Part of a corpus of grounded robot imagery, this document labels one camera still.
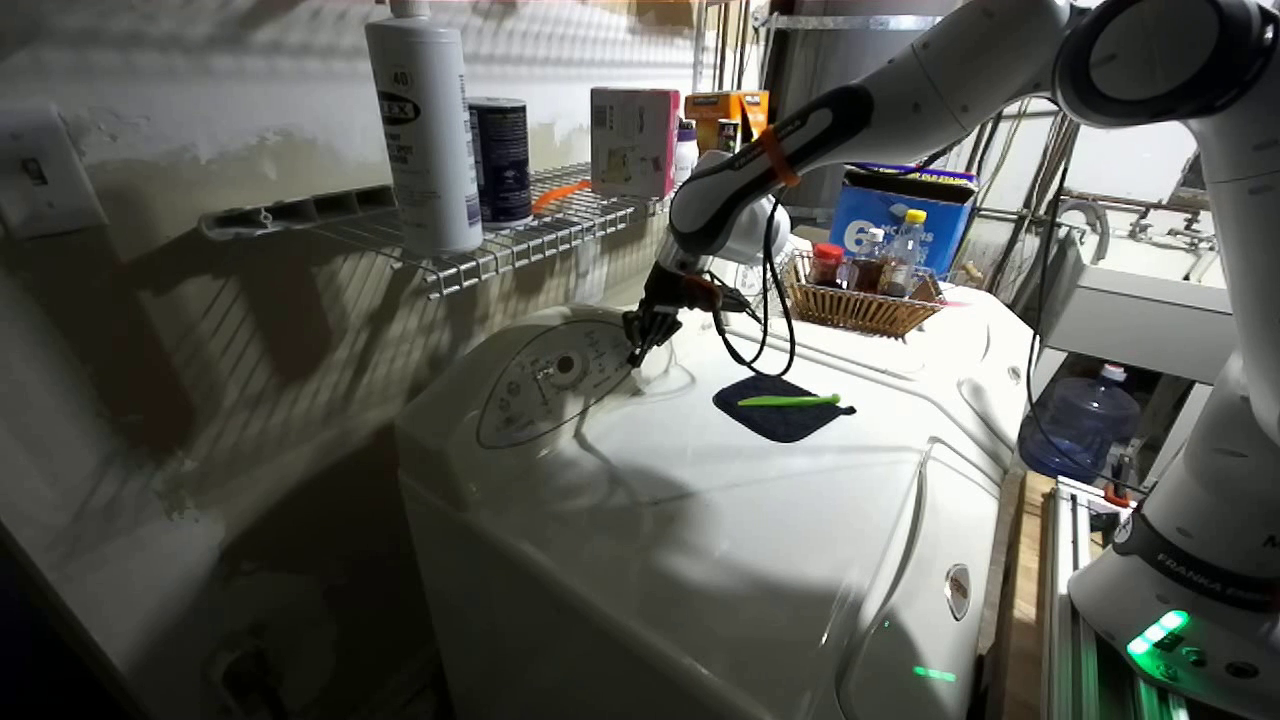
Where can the white washing machine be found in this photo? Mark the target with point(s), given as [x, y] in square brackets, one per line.
[720, 560]

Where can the pink and white box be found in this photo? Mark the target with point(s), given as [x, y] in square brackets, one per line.
[633, 141]

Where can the blue detergent box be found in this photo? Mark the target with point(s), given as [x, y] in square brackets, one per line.
[935, 194]

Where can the small orange item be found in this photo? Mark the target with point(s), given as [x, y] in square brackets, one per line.
[562, 196]

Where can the grey water heater tank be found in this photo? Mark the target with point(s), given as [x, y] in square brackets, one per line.
[806, 52]

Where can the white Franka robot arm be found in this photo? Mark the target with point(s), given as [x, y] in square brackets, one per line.
[935, 74]

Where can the white wall switch plate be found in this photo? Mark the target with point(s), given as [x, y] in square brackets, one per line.
[41, 174]

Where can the clear yellow capped bottle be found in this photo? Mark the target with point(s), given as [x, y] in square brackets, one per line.
[910, 252]

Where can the green pen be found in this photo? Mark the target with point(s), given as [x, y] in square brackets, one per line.
[787, 401]

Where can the tall white bottle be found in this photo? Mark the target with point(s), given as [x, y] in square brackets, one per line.
[424, 134]

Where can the aluminium frame rail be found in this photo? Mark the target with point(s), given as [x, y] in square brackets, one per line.
[1064, 612]

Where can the dark blue can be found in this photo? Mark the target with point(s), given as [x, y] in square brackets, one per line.
[502, 162]

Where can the wooden board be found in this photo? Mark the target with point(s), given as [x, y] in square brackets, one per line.
[1024, 600]

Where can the white utility sink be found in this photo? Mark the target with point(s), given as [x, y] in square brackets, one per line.
[1146, 320]

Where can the white dryer machine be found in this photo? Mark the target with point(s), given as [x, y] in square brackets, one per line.
[963, 352]

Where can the red capped bottle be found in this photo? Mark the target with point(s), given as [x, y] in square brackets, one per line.
[831, 265]

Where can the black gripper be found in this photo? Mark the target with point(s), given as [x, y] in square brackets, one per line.
[672, 291]

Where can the orange cardboard box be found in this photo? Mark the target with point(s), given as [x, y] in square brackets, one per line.
[720, 110]

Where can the blue water jug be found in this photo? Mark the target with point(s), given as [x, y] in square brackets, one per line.
[1078, 425]

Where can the wicker basket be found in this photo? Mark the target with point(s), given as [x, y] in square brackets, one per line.
[867, 314]

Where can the dark blue cloth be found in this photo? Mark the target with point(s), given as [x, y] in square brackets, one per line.
[781, 420]

